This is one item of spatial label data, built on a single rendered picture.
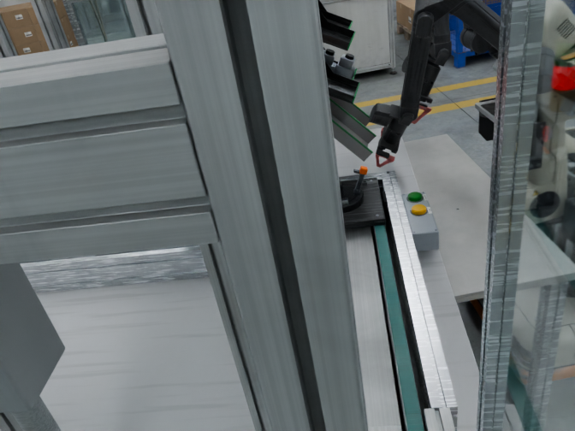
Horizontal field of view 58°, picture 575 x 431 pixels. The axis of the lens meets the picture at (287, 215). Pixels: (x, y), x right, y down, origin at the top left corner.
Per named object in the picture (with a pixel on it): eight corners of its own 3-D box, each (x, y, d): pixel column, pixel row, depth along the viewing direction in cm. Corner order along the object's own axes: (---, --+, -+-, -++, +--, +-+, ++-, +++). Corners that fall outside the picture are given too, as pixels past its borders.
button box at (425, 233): (425, 208, 154) (425, 190, 151) (439, 250, 137) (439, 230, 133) (401, 210, 155) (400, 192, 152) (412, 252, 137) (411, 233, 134)
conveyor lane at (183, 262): (382, 198, 170) (380, 172, 165) (394, 260, 142) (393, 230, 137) (36, 235, 186) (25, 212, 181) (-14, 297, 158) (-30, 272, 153)
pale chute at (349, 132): (367, 144, 178) (376, 135, 175) (364, 162, 167) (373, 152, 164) (304, 92, 173) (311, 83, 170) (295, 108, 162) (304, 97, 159)
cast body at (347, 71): (352, 75, 178) (360, 56, 174) (350, 79, 174) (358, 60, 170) (330, 67, 179) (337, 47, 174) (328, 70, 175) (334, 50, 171)
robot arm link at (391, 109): (415, 117, 160) (417, 96, 164) (380, 108, 159) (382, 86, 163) (400, 138, 171) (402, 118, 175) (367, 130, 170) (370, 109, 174)
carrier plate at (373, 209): (377, 182, 162) (376, 176, 161) (385, 224, 141) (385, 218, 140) (301, 191, 165) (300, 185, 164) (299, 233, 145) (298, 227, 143)
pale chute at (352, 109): (364, 126, 190) (372, 118, 188) (360, 142, 180) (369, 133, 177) (305, 79, 185) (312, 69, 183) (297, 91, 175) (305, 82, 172)
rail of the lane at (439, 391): (396, 197, 170) (394, 168, 164) (456, 441, 95) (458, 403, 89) (379, 198, 170) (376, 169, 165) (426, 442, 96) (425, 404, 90)
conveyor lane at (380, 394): (378, 206, 166) (376, 180, 161) (422, 442, 96) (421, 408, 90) (292, 215, 170) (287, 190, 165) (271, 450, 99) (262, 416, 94)
